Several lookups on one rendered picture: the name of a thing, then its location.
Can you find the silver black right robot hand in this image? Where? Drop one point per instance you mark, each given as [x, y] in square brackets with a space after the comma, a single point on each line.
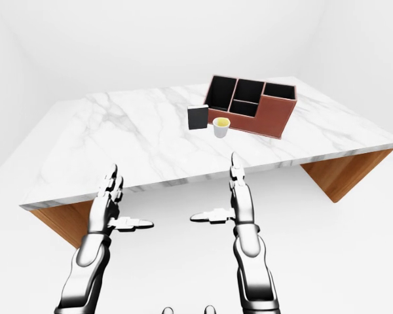
[241, 204]

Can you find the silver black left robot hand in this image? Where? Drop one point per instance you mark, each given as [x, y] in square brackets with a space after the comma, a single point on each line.
[102, 205]

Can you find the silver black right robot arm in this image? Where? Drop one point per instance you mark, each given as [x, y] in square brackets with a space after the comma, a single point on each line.
[253, 271]

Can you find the black book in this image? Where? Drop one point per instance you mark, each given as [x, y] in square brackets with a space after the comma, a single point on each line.
[198, 118]

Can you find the red-brown desk caddy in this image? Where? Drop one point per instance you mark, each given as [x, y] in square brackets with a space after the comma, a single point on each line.
[253, 106]

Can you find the wooden table leg panel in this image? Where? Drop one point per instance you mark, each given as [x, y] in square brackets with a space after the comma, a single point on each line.
[60, 220]
[347, 173]

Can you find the white mug with yellow inside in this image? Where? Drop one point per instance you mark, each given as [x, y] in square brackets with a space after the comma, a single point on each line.
[221, 127]

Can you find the small dark rounded shape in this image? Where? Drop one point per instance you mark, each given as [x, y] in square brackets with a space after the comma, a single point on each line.
[210, 309]
[167, 310]

